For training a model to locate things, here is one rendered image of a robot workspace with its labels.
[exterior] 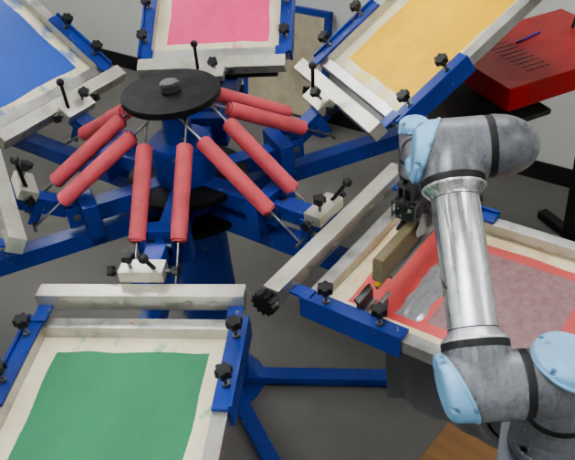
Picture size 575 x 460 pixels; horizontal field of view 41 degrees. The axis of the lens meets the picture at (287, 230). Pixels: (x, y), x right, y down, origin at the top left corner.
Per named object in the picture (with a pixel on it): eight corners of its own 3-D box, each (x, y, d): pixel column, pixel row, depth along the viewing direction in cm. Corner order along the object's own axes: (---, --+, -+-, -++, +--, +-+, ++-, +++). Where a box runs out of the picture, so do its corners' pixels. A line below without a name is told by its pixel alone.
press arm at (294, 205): (339, 225, 226) (338, 212, 223) (328, 236, 222) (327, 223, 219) (291, 209, 235) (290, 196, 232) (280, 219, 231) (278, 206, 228)
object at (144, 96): (294, 368, 315) (259, 67, 234) (234, 434, 291) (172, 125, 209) (220, 332, 336) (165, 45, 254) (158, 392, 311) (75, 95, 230)
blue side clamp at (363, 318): (409, 346, 192) (409, 326, 188) (399, 358, 189) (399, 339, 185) (310, 305, 207) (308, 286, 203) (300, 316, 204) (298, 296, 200)
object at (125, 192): (354, 170, 261) (353, 140, 254) (206, 305, 212) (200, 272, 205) (179, 117, 302) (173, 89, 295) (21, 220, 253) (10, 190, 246)
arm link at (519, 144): (560, 105, 132) (493, 131, 181) (496, 109, 132) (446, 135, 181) (565, 172, 132) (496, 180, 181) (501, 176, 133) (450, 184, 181)
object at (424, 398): (553, 465, 201) (573, 372, 180) (541, 489, 196) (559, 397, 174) (400, 394, 225) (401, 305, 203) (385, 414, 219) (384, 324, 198)
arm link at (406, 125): (400, 130, 179) (395, 113, 186) (400, 170, 185) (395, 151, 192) (433, 127, 178) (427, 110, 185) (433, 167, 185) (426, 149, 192)
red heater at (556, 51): (558, 32, 319) (561, 5, 312) (641, 72, 285) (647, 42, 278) (433, 68, 302) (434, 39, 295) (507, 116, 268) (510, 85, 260)
